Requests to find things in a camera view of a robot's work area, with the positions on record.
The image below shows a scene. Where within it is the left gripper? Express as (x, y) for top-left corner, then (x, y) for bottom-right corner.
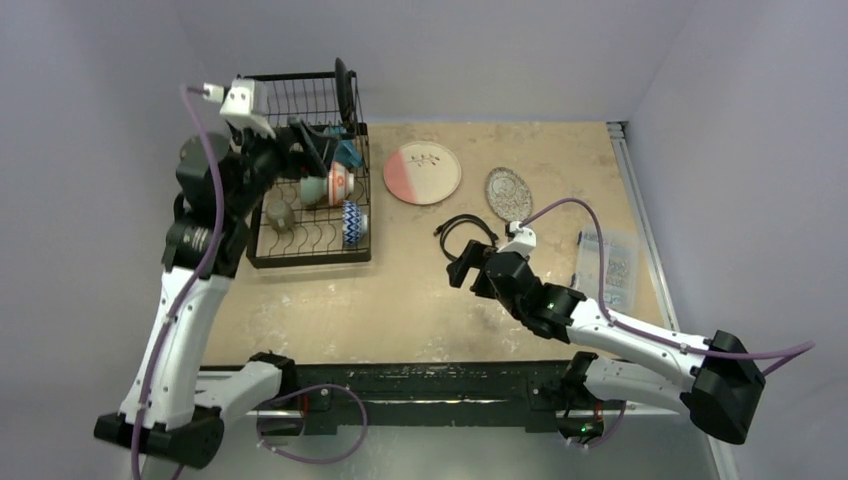
(230, 114), (341, 215)

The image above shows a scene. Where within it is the blue mug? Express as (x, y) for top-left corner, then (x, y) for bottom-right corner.
(325, 126), (364, 169)

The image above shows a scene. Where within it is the celadon green bowl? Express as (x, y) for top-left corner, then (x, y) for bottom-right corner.
(299, 176), (328, 206)

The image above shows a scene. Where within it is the red floral bowl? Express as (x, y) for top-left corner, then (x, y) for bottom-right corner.
(327, 162), (355, 206)

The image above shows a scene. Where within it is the black plate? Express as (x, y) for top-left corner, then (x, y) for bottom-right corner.
(334, 57), (354, 129)

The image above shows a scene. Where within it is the grey speckled oval dish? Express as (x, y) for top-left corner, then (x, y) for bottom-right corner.
(485, 167), (533, 222)

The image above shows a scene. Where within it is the small grey cup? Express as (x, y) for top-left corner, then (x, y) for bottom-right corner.
(265, 200), (296, 234)

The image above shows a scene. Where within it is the red patterned bowl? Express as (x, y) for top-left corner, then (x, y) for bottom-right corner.
(342, 200), (369, 247)

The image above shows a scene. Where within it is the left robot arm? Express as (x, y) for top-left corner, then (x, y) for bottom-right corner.
(94, 118), (339, 469)

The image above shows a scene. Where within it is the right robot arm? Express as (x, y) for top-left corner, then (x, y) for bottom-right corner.
(446, 241), (766, 445)

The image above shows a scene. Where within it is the pink and cream plate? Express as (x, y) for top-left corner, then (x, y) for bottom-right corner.
(382, 141), (462, 206)

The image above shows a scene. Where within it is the clear plastic parts box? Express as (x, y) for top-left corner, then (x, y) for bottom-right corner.
(571, 224), (640, 314)

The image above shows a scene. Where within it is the black coiled cable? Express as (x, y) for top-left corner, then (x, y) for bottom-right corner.
(434, 213), (500, 264)

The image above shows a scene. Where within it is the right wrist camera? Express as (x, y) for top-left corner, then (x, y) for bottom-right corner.
(497, 221), (537, 260)

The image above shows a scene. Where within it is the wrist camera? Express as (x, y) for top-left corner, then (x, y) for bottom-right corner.
(202, 78), (276, 139)
(497, 221), (537, 260)

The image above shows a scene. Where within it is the black wire dish rack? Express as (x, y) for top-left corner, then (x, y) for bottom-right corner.
(228, 69), (371, 269)

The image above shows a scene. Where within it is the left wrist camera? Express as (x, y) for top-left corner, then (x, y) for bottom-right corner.
(202, 78), (276, 139)

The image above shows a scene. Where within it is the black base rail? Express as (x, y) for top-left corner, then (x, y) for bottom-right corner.
(282, 360), (598, 435)

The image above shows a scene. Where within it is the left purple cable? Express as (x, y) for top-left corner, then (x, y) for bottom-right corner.
(129, 84), (228, 480)

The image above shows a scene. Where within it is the purple cable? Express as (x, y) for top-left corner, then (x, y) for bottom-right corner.
(516, 197), (816, 362)
(129, 84), (228, 480)

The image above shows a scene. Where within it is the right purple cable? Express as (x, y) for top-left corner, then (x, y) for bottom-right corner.
(516, 197), (816, 362)

